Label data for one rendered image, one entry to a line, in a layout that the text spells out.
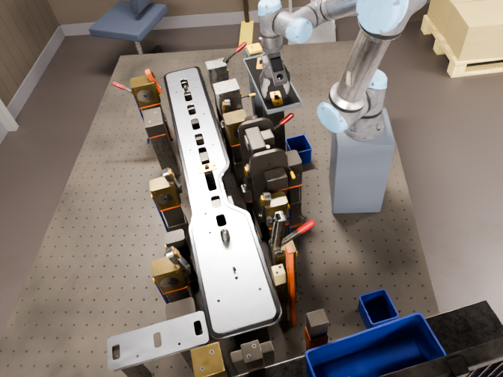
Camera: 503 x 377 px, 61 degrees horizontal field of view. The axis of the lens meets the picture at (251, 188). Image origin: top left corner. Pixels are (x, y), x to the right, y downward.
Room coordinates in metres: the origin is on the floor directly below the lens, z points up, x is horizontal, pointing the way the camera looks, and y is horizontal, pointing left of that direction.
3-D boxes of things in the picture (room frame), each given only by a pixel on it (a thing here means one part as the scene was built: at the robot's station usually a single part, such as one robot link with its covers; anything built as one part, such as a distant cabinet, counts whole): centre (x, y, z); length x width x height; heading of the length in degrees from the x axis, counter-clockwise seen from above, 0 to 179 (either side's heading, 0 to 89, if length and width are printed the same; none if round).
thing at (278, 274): (0.63, -0.04, 0.88); 0.04 x 0.04 x 0.37; 8
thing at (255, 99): (1.68, -0.10, 0.92); 0.08 x 0.08 x 0.44; 8
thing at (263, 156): (1.08, -0.06, 0.95); 0.18 x 0.13 x 0.49; 8
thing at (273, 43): (1.32, -0.14, 1.40); 0.08 x 0.08 x 0.05
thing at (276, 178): (0.96, -0.09, 0.91); 0.07 x 0.05 x 0.42; 98
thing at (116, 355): (0.48, 0.45, 0.84); 0.05 x 0.05 x 0.29; 8
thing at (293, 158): (1.06, -0.17, 0.89); 0.09 x 0.08 x 0.38; 98
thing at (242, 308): (1.17, 0.17, 1.00); 1.38 x 0.22 x 0.02; 8
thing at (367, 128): (1.15, -0.44, 1.15); 0.15 x 0.15 x 0.10
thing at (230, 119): (1.33, 0.01, 0.89); 0.12 x 0.08 x 0.38; 98
